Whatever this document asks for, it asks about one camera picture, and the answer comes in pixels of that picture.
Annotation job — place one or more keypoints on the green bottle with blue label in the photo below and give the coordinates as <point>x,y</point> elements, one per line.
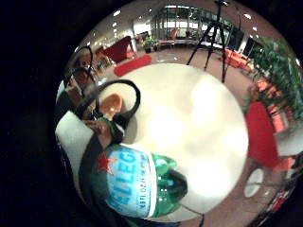
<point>135,183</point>

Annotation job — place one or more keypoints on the the person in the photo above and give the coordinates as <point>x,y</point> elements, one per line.
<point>73,138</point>

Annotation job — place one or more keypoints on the long red bench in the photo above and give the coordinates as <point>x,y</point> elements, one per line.
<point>132,65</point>

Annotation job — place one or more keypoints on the red armchair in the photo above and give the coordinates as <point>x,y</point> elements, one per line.
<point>119,49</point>

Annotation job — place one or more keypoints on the small potted green plant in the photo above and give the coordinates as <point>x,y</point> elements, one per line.
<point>149,43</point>

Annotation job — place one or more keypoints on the orange seat group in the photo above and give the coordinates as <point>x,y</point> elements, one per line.
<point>237,58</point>

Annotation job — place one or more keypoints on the small round white table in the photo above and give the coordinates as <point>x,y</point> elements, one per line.
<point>253,183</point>

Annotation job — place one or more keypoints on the orange sofa row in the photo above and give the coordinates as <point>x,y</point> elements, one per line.
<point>277,119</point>

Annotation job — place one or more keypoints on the large green leafy plant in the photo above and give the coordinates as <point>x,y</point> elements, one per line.
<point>277,69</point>

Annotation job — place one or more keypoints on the black camera tripod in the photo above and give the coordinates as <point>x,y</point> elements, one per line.
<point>214,34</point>

